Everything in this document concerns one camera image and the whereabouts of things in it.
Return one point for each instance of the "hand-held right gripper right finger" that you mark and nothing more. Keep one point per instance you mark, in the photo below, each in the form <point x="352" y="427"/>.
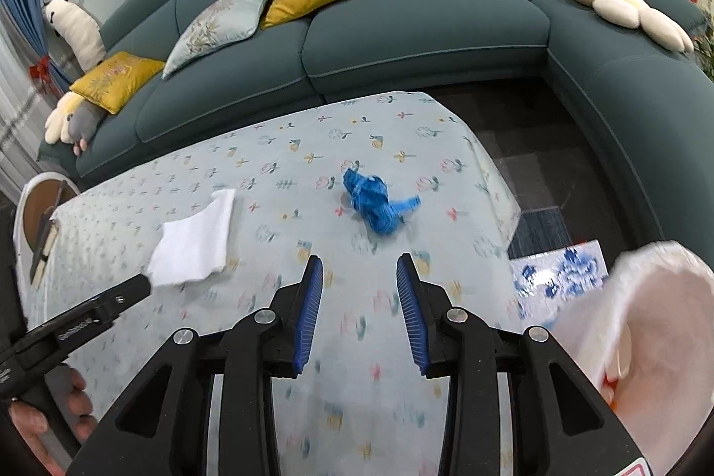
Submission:
<point x="410" y="314"/>

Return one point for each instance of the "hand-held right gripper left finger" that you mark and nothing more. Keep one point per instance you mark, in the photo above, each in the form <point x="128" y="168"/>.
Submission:
<point x="309" y="308"/>

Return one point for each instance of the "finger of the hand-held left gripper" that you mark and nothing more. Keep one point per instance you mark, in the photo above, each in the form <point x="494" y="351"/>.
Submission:
<point x="111" y="300"/>

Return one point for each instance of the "white tissue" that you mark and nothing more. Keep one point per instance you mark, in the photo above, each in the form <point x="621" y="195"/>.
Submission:
<point x="195" y="242"/>

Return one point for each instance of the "blue scrunchie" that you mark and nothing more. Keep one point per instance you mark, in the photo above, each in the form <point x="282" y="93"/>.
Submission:
<point x="379" y="203"/>

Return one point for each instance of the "white lined bin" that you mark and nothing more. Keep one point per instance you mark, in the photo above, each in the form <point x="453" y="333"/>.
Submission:
<point x="669" y="320"/>

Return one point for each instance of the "person's left hand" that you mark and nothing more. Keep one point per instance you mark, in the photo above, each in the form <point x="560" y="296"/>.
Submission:
<point x="70" y="398"/>

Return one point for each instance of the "white round side table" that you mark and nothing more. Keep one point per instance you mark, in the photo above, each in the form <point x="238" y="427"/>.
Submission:
<point x="39" y="197"/>

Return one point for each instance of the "dark blue rug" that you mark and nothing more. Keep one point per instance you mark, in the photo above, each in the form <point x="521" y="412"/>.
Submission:
<point x="544" y="230"/>

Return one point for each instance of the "blue and white floral mat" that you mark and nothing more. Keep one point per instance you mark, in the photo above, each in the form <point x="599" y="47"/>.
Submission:
<point x="563" y="275"/>

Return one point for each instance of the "grey plush toy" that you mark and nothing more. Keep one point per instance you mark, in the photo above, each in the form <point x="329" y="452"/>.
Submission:
<point x="86" y="122"/>

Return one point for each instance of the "small cream flower cushion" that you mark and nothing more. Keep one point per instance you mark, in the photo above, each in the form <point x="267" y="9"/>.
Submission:
<point x="58" y="119"/>

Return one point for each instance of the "red curtain tieback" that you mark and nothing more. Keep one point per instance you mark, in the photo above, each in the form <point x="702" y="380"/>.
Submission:
<point x="42" y="72"/>

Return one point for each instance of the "white panda plush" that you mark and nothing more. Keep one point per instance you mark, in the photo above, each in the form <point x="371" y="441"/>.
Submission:
<point x="78" y="32"/>

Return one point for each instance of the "teal corner sofa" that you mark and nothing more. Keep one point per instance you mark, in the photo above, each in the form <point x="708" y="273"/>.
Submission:
<point x="424" y="35"/>

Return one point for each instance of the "light blue embroidered cushion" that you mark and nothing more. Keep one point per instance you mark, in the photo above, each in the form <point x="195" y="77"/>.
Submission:
<point x="217" y="24"/>

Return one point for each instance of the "blue curtain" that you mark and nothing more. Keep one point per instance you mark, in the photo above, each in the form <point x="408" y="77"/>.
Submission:
<point x="22" y="7"/>

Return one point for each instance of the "white flower cushion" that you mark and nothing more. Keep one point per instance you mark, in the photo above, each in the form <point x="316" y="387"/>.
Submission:
<point x="641" y="16"/>

